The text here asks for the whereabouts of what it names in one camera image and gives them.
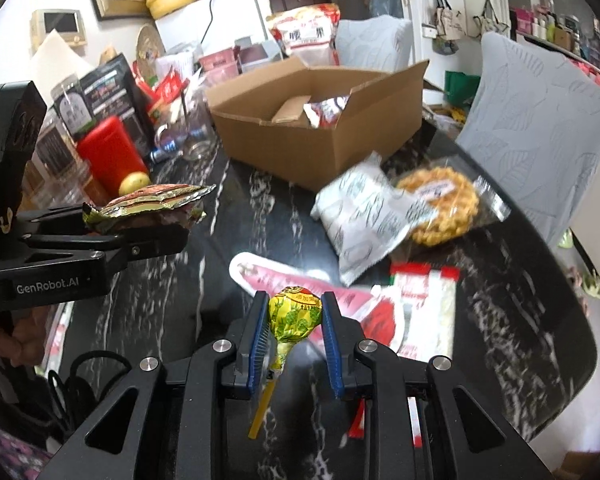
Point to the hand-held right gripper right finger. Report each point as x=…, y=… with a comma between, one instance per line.
x=332, y=350

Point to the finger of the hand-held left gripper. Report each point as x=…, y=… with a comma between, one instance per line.
x=130, y=246
x=55, y=222

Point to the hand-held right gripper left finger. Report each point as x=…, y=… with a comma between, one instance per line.
x=259, y=345

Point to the yellow lollipop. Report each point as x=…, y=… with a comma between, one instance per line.
x=292, y=320

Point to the green gold snack packet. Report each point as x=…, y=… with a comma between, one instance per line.
x=150, y=205

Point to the pink white red packet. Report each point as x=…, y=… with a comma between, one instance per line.
x=300, y=287

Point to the white grey-print snack packet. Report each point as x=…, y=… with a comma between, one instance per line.
x=365, y=215

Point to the cardboard box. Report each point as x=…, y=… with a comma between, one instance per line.
x=280, y=145

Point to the clear waffle cookie packet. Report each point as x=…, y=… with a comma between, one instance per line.
x=440, y=200

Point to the red yellow-print snack packet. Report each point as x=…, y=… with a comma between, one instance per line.
x=325, y=110

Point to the person's left hand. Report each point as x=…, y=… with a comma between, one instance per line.
x=25, y=342

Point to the yellow lemon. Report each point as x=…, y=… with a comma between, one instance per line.
x=134, y=182

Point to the red canister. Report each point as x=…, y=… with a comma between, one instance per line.
x=112, y=155

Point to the black coffee bag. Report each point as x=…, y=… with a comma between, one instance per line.
x=112, y=90

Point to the glass mug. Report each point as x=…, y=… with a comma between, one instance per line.
x=190, y=125

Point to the white intercom panel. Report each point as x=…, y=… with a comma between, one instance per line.
x=57, y=25

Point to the red standing packet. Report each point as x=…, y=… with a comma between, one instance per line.
x=167, y=90

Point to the pink box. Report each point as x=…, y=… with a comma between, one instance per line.
x=220, y=60

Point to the floral cloth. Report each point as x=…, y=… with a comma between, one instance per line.
x=5, y=450

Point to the white fridge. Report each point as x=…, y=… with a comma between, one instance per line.
x=220, y=20

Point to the green slipper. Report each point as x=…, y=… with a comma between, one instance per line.
x=592, y=285
x=567, y=239

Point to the large red white nut bag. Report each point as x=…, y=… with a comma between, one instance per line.
x=305, y=27

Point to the green storage bin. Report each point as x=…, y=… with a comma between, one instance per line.
x=460, y=85

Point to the grey covered chair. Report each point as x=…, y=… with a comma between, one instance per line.
x=375, y=42
x=530, y=110

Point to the canvas tote bag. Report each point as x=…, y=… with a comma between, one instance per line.
x=447, y=15

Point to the row of jars and bottles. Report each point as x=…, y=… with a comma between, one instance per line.
x=555, y=22

